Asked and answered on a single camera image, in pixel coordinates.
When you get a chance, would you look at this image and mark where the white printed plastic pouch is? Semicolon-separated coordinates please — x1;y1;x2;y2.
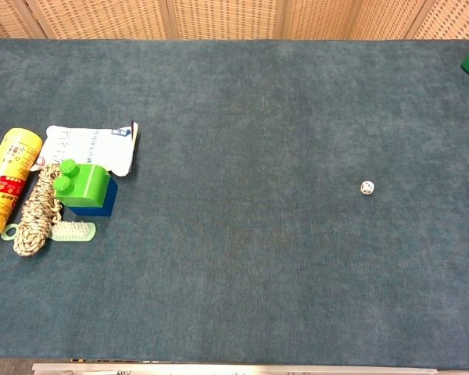
30;120;139;178

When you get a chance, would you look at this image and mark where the light green scrub brush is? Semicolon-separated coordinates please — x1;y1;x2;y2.
0;220;97;244

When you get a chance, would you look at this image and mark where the yellow cylindrical canister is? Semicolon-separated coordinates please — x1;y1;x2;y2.
0;127;44;240

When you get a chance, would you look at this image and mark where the blue toy building block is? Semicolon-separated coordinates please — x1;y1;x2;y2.
66;170;119;218

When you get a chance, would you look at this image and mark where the green toy building block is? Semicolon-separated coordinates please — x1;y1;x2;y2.
52;159;112;208

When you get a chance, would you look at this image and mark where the coiled speckled rope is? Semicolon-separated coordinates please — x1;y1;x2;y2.
13;162;64;258

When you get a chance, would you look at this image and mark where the silver metal table rail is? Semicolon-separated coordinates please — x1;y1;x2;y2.
31;362;439;375

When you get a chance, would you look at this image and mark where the teal table cloth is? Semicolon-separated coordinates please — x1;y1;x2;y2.
0;37;469;371

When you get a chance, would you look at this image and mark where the woven rattan folding screen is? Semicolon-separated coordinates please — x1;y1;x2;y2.
0;0;469;41

